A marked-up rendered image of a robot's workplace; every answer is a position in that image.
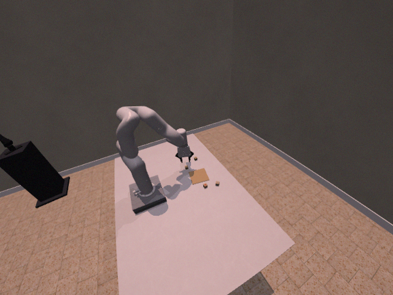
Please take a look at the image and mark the orange flat mat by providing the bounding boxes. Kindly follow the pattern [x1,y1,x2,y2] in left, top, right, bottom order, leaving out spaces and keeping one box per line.
[189,168,209,184]

